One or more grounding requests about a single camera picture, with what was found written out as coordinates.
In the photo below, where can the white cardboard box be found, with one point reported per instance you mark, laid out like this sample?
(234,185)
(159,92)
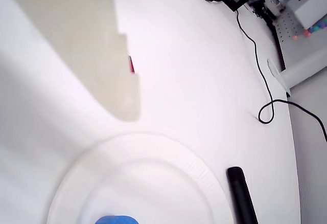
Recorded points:
(313,6)

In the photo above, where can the black cylindrical rod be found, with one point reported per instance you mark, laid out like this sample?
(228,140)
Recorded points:
(241,196)

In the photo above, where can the grey perforated board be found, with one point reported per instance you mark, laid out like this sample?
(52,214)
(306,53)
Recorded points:
(293,47)

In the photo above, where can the white paper plate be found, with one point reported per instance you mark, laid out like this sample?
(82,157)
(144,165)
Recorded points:
(166,183)

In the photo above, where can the blue ribbed cylinder block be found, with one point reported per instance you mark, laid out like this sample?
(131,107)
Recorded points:
(116,220)

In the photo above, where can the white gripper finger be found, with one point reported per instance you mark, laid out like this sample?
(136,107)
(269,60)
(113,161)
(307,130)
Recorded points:
(64,55)

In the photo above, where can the red cube block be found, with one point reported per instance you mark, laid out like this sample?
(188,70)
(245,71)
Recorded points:
(131,65)

